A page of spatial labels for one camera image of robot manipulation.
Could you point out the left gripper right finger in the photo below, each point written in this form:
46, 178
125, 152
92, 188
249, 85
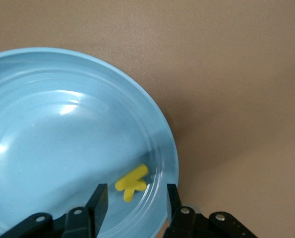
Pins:
179, 223

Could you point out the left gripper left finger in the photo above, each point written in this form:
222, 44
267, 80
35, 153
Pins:
97, 213

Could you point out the yellow letter k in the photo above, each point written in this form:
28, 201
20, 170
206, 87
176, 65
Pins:
131, 183

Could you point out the blue plate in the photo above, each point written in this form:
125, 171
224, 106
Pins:
63, 136

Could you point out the brown table mat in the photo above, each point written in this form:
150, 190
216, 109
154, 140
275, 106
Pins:
236, 74

